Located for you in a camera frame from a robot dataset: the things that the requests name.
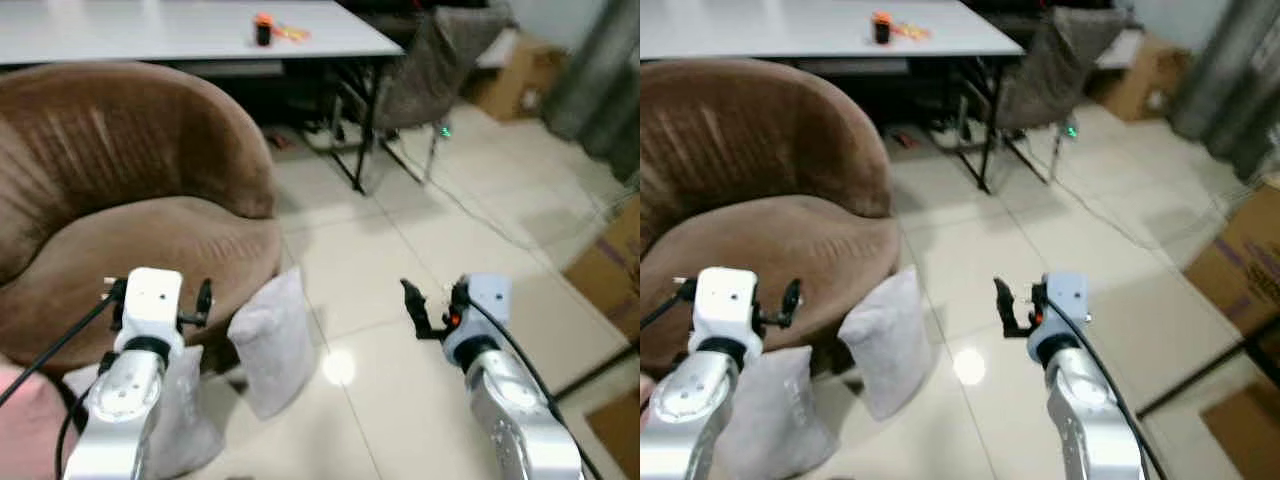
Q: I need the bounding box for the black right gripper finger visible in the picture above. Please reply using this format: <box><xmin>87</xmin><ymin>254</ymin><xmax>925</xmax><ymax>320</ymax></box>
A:
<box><xmin>399</xmin><ymin>279</ymin><xmax>442</xmax><ymax>342</ymax></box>
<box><xmin>992</xmin><ymin>276</ymin><xmax>1029</xmax><ymax>340</ymax></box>

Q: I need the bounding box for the brown velvet sofa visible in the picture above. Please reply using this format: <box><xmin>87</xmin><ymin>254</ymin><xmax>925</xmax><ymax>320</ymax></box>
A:
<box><xmin>0</xmin><ymin>62</ymin><xmax>285</xmax><ymax>379</ymax></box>
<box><xmin>640</xmin><ymin>58</ymin><xmax>904</xmax><ymax>381</ymax></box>

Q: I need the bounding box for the white upright pillow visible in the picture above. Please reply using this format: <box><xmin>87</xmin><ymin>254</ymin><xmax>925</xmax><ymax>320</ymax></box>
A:
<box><xmin>837</xmin><ymin>264</ymin><xmax>934</xmax><ymax>422</ymax></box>
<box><xmin>227</xmin><ymin>266</ymin><xmax>320</xmax><ymax>420</ymax></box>

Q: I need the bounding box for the cardboard box with purple print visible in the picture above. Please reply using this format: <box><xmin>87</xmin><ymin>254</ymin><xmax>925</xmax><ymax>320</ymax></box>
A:
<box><xmin>563</xmin><ymin>196</ymin><xmax>641</xmax><ymax>343</ymax></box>
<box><xmin>1183</xmin><ymin>174</ymin><xmax>1280</xmax><ymax>338</ymax></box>

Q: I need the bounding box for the thin black bar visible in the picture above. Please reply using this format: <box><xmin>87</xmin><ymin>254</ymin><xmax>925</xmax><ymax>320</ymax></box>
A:
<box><xmin>545</xmin><ymin>348</ymin><xmax>641</xmax><ymax>401</ymax></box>

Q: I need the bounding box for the plain flat cardboard box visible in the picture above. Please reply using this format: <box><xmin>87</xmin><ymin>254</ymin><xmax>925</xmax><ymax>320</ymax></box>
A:
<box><xmin>584</xmin><ymin>384</ymin><xmax>641</xmax><ymax>480</ymax></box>
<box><xmin>1199</xmin><ymin>378</ymin><xmax>1280</xmax><ymax>480</ymax></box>

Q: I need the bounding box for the grey curtain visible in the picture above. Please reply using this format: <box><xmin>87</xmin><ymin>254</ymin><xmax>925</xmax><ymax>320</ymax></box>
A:
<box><xmin>542</xmin><ymin>0</ymin><xmax>641</xmax><ymax>187</ymax></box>
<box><xmin>1168</xmin><ymin>0</ymin><xmax>1280</xmax><ymax>184</ymax></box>

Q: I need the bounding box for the small brown cardboard box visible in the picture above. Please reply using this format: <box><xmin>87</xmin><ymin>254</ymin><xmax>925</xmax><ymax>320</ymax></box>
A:
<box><xmin>1093</xmin><ymin>33</ymin><xmax>1193</xmax><ymax>123</ymax></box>
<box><xmin>468</xmin><ymin>33</ymin><xmax>568</xmax><ymax>123</ymax></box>

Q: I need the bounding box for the chair draped with brown cloth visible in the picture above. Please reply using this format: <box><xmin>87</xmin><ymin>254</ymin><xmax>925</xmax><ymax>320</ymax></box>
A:
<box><xmin>997</xmin><ymin>6</ymin><xmax>1136</xmax><ymax>184</ymax></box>
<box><xmin>372</xmin><ymin>6</ymin><xmax>518</xmax><ymax>184</ymax></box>

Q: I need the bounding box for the white folding table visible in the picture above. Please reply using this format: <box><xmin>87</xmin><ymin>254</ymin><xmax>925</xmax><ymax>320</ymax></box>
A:
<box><xmin>640</xmin><ymin>0</ymin><xmax>1027</xmax><ymax>195</ymax></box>
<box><xmin>0</xmin><ymin>0</ymin><xmax>405</xmax><ymax>195</ymax></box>

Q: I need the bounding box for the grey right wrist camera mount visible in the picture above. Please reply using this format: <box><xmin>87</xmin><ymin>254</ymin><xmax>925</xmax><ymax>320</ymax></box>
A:
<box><xmin>1040</xmin><ymin>271</ymin><xmax>1090</xmax><ymax>339</ymax></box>
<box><xmin>455</xmin><ymin>273</ymin><xmax>512</xmax><ymax>343</ymax></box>

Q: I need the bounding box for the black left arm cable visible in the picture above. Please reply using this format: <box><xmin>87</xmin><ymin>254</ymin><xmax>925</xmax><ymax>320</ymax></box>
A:
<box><xmin>0</xmin><ymin>290</ymin><xmax>123</xmax><ymax>471</ymax></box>
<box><xmin>640</xmin><ymin>288</ymin><xmax>695</xmax><ymax>331</ymax></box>

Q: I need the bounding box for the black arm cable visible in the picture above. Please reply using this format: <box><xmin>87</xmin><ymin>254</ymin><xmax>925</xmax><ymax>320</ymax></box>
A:
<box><xmin>466</xmin><ymin>296</ymin><xmax>607</xmax><ymax>480</ymax></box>
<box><xmin>1046</xmin><ymin>296</ymin><xmax>1169</xmax><ymax>480</ymax></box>
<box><xmin>0</xmin><ymin>290</ymin><xmax>123</xmax><ymax>471</ymax></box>
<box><xmin>640</xmin><ymin>288</ymin><xmax>695</xmax><ymax>331</ymax></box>

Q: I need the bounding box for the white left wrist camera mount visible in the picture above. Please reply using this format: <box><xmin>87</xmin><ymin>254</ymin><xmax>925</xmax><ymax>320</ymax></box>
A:
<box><xmin>692</xmin><ymin>266</ymin><xmax>762</xmax><ymax>351</ymax></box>
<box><xmin>114</xmin><ymin>267</ymin><xmax>185</xmax><ymax>353</ymax></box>

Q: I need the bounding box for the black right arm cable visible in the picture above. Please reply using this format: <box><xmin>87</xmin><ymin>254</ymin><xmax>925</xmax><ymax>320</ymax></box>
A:
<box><xmin>466</xmin><ymin>296</ymin><xmax>607</xmax><ymax>480</ymax></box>
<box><xmin>1046</xmin><ymin>296</ymin><xmax>1169</xmax><ymax>480</ymax></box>

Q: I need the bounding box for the thin white floor cable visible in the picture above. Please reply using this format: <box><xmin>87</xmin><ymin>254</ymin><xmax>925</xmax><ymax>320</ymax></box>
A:
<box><xmin>428</xmin><ymin>160</ymin><xmax>641</xmax><ymax>263</ymax></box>
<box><xmin>1052</xmin><ymin>155</ymin><xmax>1241</xmax><ymax>263</ymax></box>

